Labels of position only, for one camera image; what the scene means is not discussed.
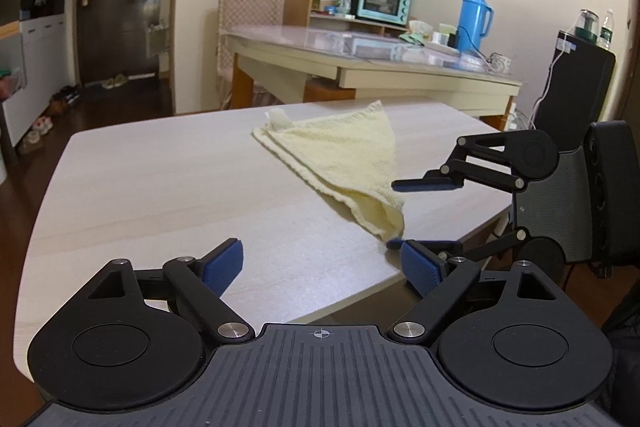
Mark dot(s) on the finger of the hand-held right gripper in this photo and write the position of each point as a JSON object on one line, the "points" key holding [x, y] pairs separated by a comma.
{"points": [[395, 244], [420, 184]]}

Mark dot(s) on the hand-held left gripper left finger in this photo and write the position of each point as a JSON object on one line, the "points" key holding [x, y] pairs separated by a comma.
{"points": [[225, 264]]}

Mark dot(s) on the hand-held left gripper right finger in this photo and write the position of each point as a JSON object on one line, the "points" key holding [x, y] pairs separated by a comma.
{"points": [[422, 269]]}

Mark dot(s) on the pale yellow towel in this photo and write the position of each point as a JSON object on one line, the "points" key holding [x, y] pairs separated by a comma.
{"points": [[345, 147]]}

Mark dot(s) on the beige dining table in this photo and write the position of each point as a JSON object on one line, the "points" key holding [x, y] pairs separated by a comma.
{"points": [[400, 82]]}

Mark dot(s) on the black cabinet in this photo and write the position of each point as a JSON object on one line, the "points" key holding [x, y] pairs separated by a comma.
{"points": [[580, 97]]}

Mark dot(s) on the white power strip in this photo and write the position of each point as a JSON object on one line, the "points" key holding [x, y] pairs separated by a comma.
{"points": [[497, 63]]}

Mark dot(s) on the green tissue packet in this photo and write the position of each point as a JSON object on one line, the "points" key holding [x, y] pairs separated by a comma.
{"points": [[415, 34]]}

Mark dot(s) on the clear plastic bottle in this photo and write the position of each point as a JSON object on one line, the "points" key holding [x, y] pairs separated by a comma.
{"points": [[606, 31]]}

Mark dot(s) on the blue thermos jug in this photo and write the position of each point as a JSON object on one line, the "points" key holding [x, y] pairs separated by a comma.
{"points": [[472, 22]]}

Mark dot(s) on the wooden shelf riser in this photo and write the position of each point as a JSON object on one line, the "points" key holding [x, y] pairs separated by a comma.
{"points": [[360, 23]]}

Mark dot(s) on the green glass kettle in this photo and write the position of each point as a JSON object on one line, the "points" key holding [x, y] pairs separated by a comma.
{"points": [[587, 26]]}

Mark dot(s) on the small cardboard box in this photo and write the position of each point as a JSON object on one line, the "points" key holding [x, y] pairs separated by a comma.
{"points": [[297, 11]]}

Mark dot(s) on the pair of beige slippers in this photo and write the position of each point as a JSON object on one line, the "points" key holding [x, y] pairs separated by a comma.
{"points": [[114, 81]]}

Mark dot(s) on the row of shoes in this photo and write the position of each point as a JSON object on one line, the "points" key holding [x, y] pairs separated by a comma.
{"points": [[62, 99]]}

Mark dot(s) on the patterned fabric chair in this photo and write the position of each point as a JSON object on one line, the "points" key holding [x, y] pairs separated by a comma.
{"points": [[250, 7]]}

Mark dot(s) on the white and dark cabinet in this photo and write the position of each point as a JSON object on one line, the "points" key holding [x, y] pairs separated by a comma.
{"points": [[40, 57]]}

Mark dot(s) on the clear wall rack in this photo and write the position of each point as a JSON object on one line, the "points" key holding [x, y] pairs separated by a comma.
{"points": [[156, 38]]}

